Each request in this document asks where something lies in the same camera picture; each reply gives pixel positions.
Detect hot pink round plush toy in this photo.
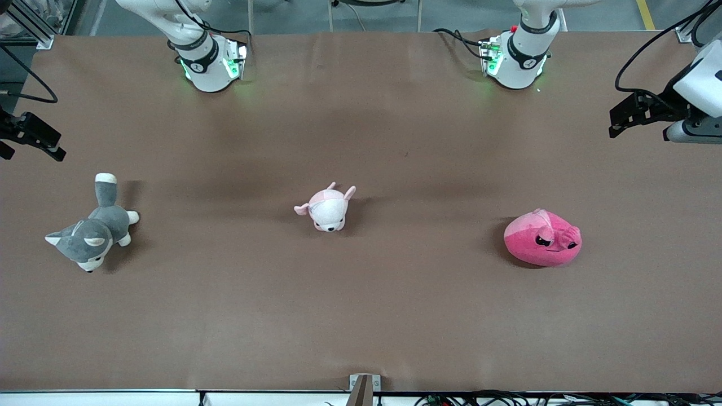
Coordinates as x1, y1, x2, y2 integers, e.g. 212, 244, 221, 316
503, 208, 583, 268

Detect grey white husky plush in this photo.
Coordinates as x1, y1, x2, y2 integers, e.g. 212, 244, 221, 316
45, 173, 140, 273

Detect pale pink plush puppy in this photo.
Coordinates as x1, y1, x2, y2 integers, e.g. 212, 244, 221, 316
293, 182, 357, 232

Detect brown table cover sheet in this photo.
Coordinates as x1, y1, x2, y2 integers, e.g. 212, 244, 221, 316
0, 31, 722, 393

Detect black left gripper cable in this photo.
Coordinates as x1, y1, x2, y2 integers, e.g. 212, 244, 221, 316
614, 0, 722, 101

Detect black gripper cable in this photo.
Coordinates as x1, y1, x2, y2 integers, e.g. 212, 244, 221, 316
0, 44, 59, 104
614, 0, 722, 101

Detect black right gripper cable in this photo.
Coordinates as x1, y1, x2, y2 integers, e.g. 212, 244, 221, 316
0, 44, 59, 104

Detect aluminium frame corner bracket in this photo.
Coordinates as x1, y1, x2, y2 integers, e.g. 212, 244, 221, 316
676, 0, 712, 43

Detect aluminium frame post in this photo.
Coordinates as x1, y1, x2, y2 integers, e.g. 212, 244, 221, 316
0, 0, 85, 50

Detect black left arm base cable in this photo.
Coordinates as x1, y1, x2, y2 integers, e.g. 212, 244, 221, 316
433, 27, 489, 61

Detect white table edge rail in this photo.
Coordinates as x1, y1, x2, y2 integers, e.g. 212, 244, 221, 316
0, 389, 350, 406

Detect black cable bundle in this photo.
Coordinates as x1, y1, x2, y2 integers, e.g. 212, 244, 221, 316
415, 390, 722, 406

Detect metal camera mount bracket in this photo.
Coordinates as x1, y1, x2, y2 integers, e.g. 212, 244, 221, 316
349, 373, 382, 406

